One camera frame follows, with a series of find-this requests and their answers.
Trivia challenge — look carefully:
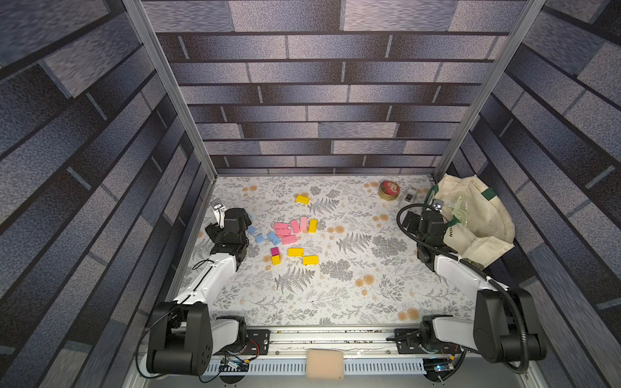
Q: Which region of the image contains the small white box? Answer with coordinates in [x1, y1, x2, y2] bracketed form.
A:
[399, 187, 418, 208]

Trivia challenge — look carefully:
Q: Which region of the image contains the pink block three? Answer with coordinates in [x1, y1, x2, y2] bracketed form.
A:
[290, 220, 301, 234]

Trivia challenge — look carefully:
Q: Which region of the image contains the aluminium rail base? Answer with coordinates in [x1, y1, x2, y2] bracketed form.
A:
[130, 323, 539, 388]

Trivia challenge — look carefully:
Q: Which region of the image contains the pink block five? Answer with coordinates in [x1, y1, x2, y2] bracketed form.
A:
[281, 235, 298, 245]

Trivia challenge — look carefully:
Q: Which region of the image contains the beige sponge pad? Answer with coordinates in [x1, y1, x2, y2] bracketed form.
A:
[306, 349, 344, 381]

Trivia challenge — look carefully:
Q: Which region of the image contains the pink block two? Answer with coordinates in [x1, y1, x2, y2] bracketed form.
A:
[275, 229, 292, 237]

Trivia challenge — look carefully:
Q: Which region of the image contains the cream tote bag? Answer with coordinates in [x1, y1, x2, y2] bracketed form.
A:
[425, 175, 515, 268]

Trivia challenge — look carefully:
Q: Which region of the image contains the round red lid tin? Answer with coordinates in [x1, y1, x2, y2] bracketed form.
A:
[378, 180, 401, 201]

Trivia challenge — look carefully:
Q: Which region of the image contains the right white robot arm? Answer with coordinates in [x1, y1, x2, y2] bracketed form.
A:
[393, 204, 548, 381]

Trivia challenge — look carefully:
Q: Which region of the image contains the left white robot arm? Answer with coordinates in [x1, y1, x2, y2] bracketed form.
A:
[136, 205, 252, 379]

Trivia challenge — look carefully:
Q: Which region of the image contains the blue block three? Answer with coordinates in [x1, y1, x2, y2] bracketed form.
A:
[268, 232, 281, 246]

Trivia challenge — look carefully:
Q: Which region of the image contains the yellow block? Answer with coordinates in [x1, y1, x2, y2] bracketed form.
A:
[287, 248, 304, 257]
[295, 195, 310, 205]
[308, 219, 318, 234]
[302, 255, 320, 266]

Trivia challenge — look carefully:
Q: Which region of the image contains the floral table mat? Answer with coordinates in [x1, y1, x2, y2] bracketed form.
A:
[210, 176, 475, 326]

